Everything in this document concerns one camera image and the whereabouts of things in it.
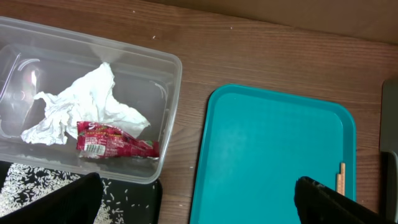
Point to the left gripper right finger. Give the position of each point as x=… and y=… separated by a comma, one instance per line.
x=318, y=204

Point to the white napkin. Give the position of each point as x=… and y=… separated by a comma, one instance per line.
x=89, y=98

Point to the black plastic tray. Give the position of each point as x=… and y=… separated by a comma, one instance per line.
x=133, y=202

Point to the red snack wrapper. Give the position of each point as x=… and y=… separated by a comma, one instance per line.
x=99, y=141

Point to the clear plastic bin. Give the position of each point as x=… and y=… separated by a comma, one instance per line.
x=37, y=58

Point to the grey dishwasher rack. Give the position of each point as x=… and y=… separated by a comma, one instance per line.
x=388, y=148

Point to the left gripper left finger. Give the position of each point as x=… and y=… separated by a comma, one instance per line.
x=75, y=203

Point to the white rice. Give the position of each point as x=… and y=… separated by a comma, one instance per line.
x=31, y=186

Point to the teal serving tray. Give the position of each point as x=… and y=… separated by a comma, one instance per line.
x=257, y=143

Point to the wooden chopstick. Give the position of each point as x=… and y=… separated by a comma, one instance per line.
x=338, y=183
x=342, y=172

